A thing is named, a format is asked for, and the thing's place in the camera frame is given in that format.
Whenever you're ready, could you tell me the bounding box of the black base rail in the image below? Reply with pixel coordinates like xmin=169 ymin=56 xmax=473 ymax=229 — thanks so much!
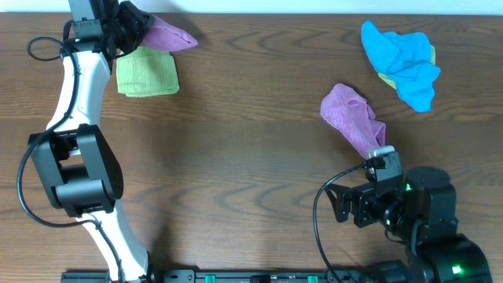
xmin=61 ymin=268 xmax=378 ymax=283

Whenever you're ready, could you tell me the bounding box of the black right camera cable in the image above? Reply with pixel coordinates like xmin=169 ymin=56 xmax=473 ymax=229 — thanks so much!
xmin=312 ymin=163 xmax=374 ymax=283

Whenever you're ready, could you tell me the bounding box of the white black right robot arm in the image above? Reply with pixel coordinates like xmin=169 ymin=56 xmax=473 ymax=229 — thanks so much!
xmin=321 ymin=167 xmax=492 ymax=282

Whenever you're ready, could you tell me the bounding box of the yellow-green cloth under blue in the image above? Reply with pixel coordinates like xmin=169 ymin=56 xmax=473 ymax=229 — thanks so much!
xmin=378 ymin=46 xmax=436 ymax=90

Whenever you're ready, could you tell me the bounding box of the folded green cloth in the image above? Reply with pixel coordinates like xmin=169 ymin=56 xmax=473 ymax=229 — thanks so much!
xmin=116 ymin=47 xmax=180 ymax=98

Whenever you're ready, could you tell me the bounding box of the purple microfibre cloth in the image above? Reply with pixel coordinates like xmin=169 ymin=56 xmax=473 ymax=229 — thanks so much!
xmin=140 ymin=17 xmax=198 ymax=52

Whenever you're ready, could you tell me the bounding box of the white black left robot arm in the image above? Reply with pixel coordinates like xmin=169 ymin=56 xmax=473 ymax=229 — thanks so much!
xmin=17 ymin=1 xmax=161 ymax=282

